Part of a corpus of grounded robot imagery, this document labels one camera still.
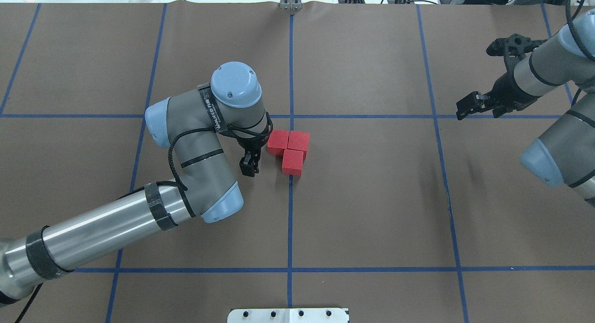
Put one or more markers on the red cube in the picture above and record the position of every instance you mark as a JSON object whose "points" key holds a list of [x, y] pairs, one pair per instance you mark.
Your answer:
{"points": [[278, 142], [299, 141], [292, 162]]}

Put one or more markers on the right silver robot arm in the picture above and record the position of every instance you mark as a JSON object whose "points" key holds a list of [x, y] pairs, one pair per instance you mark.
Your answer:
{"points": [[539, 70]]}

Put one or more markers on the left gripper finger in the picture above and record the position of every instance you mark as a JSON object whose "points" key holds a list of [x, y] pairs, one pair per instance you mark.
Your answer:
{"points": [[249, 163]]}

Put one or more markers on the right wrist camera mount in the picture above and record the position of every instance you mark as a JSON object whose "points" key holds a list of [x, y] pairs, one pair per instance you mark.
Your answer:
{"points": [[512, 49]]}

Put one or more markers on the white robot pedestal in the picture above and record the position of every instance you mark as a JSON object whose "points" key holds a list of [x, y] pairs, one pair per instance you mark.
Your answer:
{"points": [[289, 315]]}

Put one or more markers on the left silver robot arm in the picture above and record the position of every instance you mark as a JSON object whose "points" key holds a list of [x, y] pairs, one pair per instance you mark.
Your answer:
{"points": [[202, 184]]}

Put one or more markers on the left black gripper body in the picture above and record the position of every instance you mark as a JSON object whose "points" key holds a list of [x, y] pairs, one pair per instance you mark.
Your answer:
{"points": [[249, 163]]}

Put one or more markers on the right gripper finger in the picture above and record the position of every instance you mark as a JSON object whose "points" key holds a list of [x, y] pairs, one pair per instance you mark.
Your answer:
{"points": [[474, 102]]}

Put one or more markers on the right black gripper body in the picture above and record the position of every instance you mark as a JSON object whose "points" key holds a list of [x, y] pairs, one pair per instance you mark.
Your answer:
{"points": [[508, 91]]}

